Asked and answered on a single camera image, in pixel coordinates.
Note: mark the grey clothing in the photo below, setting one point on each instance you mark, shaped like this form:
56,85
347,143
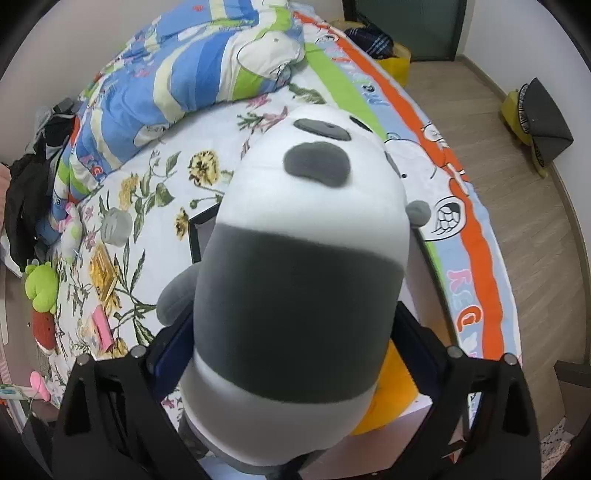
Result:
46,124

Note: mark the striped cartoon duvet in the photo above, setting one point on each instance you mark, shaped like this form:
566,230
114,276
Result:
198,60

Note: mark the dark grey cushion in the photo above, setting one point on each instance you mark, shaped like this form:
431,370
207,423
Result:
547,124

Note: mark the yellow stool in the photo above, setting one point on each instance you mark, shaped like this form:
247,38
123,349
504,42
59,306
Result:
512,110

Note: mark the black cardboard box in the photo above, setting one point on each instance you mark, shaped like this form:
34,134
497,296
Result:
198,240

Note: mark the grey white panda plush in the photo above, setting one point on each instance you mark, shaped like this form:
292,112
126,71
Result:
300,286

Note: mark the dark plaid bag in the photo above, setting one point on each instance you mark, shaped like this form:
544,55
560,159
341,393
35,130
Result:
369,39

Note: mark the orange fruit plush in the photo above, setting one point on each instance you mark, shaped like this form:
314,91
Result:
392,392

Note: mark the white floral blanket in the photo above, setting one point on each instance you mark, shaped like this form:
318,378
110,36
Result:
152,194

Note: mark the green frog plush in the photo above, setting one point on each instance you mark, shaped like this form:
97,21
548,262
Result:
44,286

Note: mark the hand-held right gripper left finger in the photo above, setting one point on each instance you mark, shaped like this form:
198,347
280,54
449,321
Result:
171,364

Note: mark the dark furniture edge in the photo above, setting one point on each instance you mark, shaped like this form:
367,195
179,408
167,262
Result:
575,371

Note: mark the pink pencil case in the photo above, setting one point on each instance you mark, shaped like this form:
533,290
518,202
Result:
104,330

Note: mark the black jacket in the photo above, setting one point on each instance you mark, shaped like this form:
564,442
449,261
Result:
25,203

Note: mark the frosted glass door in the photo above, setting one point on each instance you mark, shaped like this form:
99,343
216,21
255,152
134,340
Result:
415,27

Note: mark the yellow bin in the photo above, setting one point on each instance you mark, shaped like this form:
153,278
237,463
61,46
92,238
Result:
397,69

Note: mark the red fuzzy plush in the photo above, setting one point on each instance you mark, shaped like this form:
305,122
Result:
44,330

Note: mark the white pink unicorn plush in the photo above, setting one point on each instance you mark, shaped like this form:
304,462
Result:
71,235

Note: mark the white teal packet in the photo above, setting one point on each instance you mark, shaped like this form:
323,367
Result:
14,392

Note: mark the small pink plush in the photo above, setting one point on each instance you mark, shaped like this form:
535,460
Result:
39,385

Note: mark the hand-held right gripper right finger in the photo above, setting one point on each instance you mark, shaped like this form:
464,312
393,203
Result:
420,350

